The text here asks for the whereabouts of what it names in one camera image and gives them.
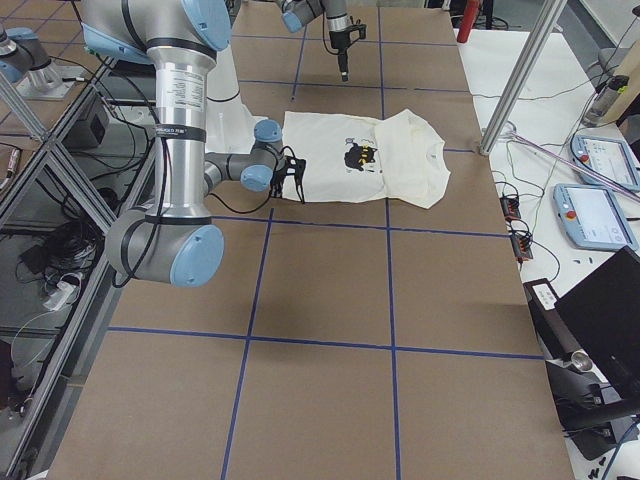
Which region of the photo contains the black laptop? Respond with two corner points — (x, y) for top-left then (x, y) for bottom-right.
(556, 247), (639, 398)

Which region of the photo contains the grey water bottle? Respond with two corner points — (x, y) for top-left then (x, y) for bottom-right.
(581, 75), (629, 127)

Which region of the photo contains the cream white t-shirt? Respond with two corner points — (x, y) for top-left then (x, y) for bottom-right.
(283, 109), (450, 209)

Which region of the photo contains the second grey blue robot arm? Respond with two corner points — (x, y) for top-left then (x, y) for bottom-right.
(276, 0), (367, 82)

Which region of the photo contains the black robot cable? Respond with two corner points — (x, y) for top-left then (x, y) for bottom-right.
(209, 144), (296, 214)

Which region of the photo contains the white power strip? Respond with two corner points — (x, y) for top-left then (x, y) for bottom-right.
(43, 280), (80, 311)

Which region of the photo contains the aluminium frame post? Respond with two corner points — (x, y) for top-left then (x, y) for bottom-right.
(479, 0), (567, 156)

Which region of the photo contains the blue teach pendant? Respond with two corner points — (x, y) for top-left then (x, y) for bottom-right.
(571, 134), (639, 192)
(553, 184), (639, 251)

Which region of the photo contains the blue teach pendant lower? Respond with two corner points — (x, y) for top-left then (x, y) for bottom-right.
(553, 184), (639, 251)

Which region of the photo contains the blue teach pendant upper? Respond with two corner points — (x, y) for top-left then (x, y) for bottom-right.
(571, 134), (639, 192)

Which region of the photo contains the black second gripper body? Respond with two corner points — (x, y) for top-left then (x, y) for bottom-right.
(328, 22), (367, 57)

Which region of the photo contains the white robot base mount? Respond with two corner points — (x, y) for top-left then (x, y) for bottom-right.
(205, 46), (262, 154)

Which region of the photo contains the reacher grabber stick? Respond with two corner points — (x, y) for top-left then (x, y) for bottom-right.
(502, 122), (640, 194)

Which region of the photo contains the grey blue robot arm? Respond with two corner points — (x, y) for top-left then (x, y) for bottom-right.
(82, 1), (306, 288)

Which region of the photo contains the aluminium frame rail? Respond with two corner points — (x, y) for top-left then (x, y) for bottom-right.
(0, 59), (166, 480)

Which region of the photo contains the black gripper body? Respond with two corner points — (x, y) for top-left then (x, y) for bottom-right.
(269, 155), (306, 198)

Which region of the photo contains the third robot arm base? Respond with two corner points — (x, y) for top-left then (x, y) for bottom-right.
(1, 26), (73, 101)

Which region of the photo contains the red bottle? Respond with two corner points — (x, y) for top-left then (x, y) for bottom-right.
(456, 0), (481, 44)

